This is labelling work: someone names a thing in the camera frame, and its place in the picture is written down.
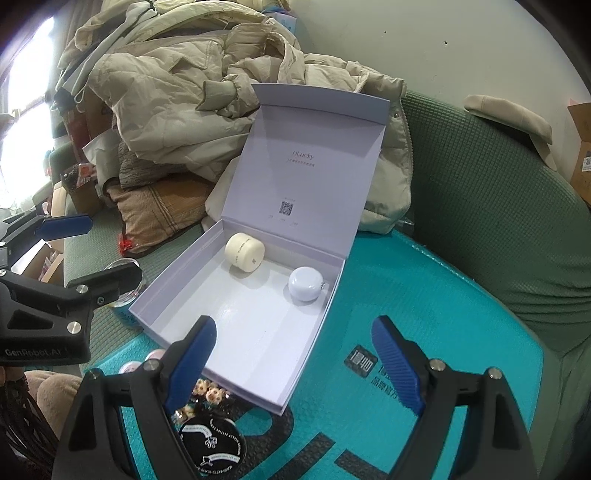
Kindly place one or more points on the lavender gift box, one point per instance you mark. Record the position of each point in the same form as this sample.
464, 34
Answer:
258, 323

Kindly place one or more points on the black round tin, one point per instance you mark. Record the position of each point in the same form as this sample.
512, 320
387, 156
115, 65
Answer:
212, 443

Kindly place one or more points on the brown striped cushion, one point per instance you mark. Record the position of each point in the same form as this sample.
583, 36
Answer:
157, 207

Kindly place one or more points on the red snack packet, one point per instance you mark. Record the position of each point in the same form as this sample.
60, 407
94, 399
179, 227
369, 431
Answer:
86, 174

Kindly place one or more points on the grey brown knit cloth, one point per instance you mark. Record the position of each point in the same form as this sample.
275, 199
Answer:
147, 166

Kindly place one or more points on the teal printed mat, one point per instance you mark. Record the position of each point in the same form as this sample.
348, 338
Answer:
461, 323

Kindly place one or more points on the clear glass jar teal label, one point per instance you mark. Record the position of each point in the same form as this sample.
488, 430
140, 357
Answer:
122, 314

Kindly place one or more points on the cream round jar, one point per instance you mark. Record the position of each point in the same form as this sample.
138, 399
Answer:
244, 254

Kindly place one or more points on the green sofa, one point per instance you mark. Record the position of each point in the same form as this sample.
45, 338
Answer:
485, 207

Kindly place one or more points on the beige folded cloth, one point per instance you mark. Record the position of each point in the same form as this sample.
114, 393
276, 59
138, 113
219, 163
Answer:
508, 120

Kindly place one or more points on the pink jar with white label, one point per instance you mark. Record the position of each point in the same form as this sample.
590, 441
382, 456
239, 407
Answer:
129, 368

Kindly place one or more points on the brown cardboard box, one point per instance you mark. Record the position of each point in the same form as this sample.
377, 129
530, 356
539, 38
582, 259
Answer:
582, 152

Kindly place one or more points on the beige fleece clothing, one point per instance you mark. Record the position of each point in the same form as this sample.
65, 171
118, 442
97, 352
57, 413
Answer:
53, 397

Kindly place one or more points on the lavender round jar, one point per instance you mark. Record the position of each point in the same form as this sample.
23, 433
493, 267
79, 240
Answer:
307, 284

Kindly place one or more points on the pink lidded jar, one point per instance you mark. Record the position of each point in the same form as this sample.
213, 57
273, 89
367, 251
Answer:
154, 355

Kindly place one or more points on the beige puffer jacket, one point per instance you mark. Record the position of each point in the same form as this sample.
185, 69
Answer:
175, 101

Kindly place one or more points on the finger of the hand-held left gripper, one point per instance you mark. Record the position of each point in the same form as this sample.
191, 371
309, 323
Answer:
111, 279
64, 226

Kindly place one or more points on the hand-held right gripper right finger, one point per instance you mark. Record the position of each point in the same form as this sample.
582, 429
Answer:
397, 369

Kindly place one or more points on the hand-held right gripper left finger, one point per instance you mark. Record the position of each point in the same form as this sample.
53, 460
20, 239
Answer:
194, 360

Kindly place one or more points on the cream quilted coat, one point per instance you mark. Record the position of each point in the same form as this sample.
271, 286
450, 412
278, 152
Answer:
194, 11

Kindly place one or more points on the small open cardboard box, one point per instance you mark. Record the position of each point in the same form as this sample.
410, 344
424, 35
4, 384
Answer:
81, 198

